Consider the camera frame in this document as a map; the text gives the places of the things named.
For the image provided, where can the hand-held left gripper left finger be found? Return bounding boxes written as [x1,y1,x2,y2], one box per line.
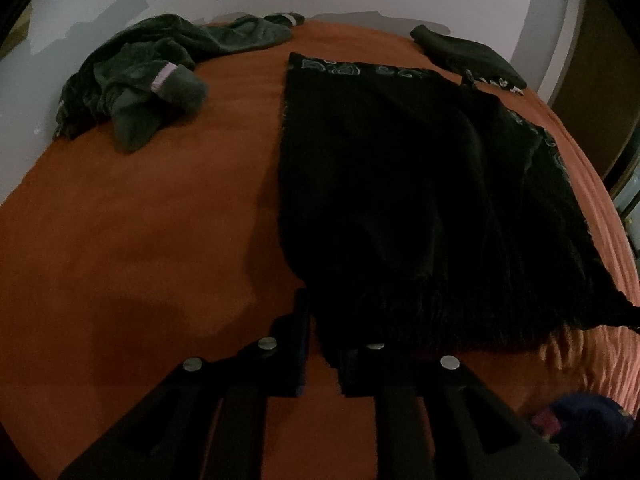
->
[57,287,313,480]

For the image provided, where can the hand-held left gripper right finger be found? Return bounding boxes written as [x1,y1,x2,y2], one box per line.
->
[337,342,581,480]

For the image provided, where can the black patterned cloth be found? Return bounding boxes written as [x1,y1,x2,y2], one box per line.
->
[277,51,640,361]

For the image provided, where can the orange bed blanket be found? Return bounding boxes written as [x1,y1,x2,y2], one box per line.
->
[0,19,640,480]

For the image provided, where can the dark framed glass door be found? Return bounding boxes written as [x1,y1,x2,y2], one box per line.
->
[602,125,640,256]

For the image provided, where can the folded black white-print garment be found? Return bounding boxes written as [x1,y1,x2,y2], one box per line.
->
[462,70,527,97]

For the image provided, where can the grey-green fleece garment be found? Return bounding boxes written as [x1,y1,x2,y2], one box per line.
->
[52,11,306,155]

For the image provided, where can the folded plain black garment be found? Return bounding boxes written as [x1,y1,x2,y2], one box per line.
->
[410,24,528,91]

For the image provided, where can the brown wooden wardrobe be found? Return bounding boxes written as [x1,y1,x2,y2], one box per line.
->
[550,0,640,181]

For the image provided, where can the beige wall hanging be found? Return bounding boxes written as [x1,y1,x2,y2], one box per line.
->
[0,2,33,61]

